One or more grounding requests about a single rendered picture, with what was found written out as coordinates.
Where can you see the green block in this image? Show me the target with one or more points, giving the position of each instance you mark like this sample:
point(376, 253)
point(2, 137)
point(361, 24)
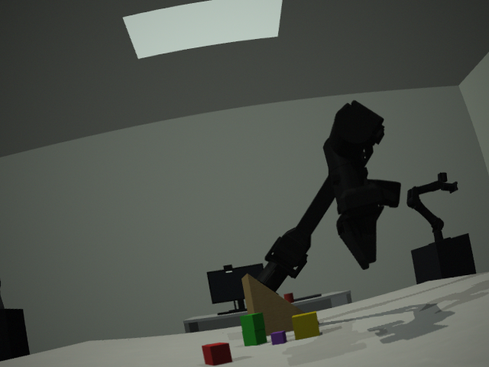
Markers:
point(254, 337)
point(253, 321)

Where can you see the red block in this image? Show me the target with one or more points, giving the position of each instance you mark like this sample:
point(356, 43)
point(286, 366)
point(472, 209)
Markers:
point(216, 353)

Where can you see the small purple block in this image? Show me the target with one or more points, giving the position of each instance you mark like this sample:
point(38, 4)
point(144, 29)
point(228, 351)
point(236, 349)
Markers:
point(278, 337)

